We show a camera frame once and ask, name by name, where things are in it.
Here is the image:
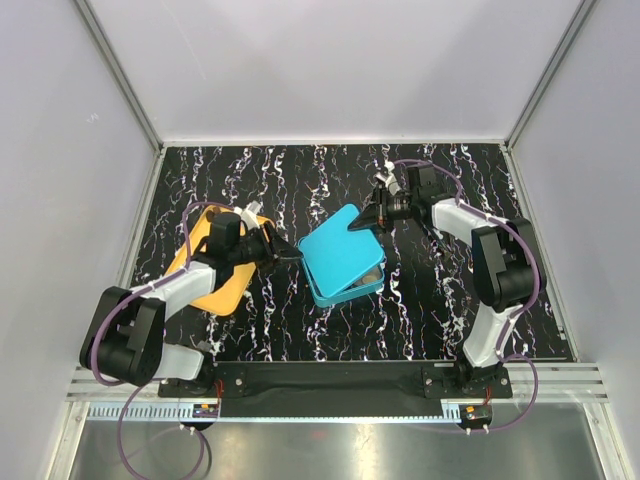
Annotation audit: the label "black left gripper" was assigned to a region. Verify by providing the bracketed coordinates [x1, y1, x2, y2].
[229, 221, 303, 272]

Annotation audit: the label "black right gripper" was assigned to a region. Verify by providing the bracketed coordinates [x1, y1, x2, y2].
[348, 185, 418, 235]

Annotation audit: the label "teal tin lid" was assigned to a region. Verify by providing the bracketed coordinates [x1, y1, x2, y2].
[298, 204, 385, 307]

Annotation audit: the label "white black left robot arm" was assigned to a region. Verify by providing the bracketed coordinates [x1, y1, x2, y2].
[79, 209, 303, 396]

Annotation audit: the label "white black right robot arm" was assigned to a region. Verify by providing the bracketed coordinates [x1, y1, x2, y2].
[348, 159, 546, 397]

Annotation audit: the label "teal tin box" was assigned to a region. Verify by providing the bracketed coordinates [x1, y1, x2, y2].
[299, 237, 385, 308]

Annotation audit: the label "orange plastic tray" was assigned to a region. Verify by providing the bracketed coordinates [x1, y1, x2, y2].
[156, 202, 273, 316]

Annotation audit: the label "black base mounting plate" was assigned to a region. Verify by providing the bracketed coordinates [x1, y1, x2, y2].
[158, 360, 513, 421]

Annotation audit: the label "left connector module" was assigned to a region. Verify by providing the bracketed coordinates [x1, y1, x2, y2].
[192, 403, 220, 419]

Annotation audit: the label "orange connector module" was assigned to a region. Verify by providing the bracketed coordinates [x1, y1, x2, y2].
[459, 404, 493, 435]

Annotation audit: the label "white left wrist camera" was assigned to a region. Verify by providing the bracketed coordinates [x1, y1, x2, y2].
[233, 201, 262, 230]

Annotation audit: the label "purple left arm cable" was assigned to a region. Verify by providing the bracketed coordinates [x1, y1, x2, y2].
[87, 202, 249, 384]

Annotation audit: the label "purple floor cable loop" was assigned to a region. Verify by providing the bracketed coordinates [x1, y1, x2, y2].
[115, 374, 207, 477]

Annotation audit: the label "aluminium frame rail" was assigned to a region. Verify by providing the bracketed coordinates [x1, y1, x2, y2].
[72, 0, 164, 154]

